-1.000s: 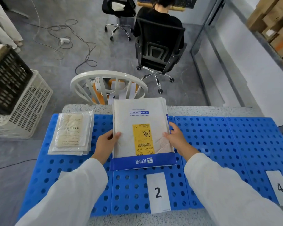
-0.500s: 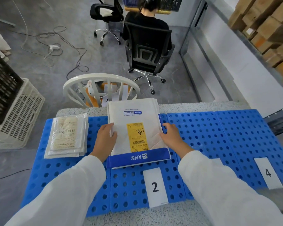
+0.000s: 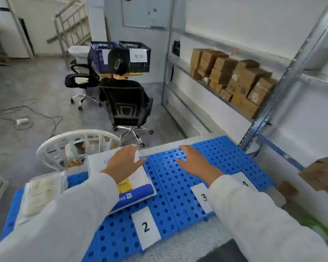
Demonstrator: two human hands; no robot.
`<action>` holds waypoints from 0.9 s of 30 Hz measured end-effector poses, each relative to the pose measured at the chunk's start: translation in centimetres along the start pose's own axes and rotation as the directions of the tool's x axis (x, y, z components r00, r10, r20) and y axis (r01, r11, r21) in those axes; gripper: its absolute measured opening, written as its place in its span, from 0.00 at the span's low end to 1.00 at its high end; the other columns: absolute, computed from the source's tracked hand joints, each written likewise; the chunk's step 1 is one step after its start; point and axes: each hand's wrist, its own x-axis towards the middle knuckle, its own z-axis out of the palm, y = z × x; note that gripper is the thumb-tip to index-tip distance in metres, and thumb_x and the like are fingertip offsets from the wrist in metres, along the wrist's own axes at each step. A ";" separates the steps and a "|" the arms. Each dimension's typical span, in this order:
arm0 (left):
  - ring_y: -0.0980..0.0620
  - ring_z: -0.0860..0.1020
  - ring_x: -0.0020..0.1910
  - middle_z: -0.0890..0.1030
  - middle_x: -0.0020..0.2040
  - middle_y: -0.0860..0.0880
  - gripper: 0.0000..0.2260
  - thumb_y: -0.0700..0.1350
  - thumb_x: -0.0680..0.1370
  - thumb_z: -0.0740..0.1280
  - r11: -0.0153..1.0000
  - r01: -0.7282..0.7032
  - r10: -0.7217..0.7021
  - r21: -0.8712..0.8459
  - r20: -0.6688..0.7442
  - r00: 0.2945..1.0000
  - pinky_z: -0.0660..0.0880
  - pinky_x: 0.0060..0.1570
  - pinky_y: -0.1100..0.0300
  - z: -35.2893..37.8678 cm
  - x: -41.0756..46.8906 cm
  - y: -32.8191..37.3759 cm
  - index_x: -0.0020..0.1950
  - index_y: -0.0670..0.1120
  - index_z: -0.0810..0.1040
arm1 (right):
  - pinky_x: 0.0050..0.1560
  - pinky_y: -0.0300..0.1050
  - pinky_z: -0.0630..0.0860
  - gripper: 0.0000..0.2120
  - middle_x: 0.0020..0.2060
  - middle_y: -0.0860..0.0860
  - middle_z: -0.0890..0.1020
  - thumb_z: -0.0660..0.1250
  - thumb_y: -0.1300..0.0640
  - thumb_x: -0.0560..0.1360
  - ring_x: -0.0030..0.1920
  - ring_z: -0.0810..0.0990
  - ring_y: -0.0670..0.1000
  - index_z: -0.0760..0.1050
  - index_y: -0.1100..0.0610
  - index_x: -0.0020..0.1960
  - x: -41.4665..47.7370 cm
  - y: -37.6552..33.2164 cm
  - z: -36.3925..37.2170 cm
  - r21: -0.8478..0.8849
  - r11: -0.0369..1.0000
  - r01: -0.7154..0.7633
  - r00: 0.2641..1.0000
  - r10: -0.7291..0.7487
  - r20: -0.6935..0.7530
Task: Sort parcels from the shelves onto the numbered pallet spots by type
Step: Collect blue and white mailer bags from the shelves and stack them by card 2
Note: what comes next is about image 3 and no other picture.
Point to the person's left hand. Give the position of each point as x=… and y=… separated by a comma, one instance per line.
x=123, y=163

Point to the small brown box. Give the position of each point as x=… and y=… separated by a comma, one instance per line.
x=288, y=189

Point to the white number card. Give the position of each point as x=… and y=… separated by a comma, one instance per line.
x=145, y=227
x=244, y=181
x=202, y=197

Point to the stack of brown cardboard boxes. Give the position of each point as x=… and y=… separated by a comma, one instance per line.
x=229, y=76

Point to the black crate with paper sign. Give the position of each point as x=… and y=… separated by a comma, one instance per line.
x=138, y=65

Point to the orange seat cushion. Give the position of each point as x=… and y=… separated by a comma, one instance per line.
x=87, y=147

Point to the grey metal shelf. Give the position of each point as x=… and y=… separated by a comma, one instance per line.
x=289, y=73
x=169, y=38

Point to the oblong brown box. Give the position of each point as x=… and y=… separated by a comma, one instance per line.
x=319, y=174

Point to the person's right hand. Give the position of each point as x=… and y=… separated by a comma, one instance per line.
x=198, y=163

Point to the white headset device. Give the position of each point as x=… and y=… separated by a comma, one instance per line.
x=71, y=151

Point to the person's left forearm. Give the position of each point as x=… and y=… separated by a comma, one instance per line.
x=57, y=221

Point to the white power strip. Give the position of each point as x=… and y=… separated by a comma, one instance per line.
x=22, y=121

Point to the black office chair patterned back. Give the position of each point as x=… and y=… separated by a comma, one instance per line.
x=125, y=106

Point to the white plastic bin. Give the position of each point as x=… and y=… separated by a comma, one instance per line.
x=79, y=51

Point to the white mailer yellow label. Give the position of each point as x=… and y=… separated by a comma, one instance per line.
x=142, y=180

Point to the small yellow desk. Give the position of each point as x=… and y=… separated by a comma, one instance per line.
x=131, y=74

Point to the wall whiteboard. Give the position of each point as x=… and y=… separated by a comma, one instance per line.
x=145, y=12

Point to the white paper sheets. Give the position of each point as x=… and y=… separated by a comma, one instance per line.
x=101, y=147

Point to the clear bagged parcel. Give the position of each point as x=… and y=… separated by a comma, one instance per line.
x=42, y=193

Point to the metal stair railing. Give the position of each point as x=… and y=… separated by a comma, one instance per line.
x=71, y=21

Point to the white refrigerator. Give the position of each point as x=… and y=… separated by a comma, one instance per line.
x=5, y=29

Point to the blue crate with paper sign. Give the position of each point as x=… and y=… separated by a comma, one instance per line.
x=98, y=57

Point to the black mesh office chair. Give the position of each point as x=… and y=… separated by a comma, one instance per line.
x=82, y=81

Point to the person's right forearm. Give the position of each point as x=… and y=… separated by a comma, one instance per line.
x=262, y=223

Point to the white cloth on chair seat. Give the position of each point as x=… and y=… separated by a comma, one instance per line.
x=82, y=80

